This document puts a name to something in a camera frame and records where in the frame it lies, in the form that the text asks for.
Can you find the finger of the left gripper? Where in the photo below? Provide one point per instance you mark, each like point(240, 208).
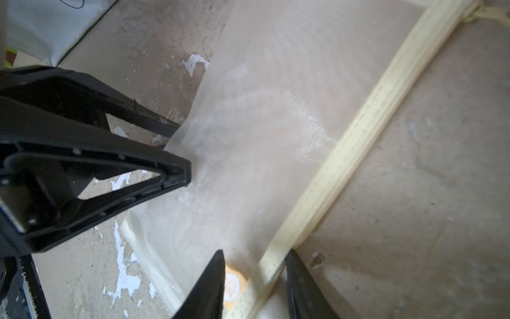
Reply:
point(80, 97)
point(60, 177)

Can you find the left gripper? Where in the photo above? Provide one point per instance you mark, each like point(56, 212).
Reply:
point(22, 295)

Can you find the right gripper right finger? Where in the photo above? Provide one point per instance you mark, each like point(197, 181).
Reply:
point(305, 300)

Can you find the white canvas tote bag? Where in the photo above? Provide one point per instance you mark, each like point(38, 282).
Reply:
point(48, 30)

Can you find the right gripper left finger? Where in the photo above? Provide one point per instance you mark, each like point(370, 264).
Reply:
point(206, 298)

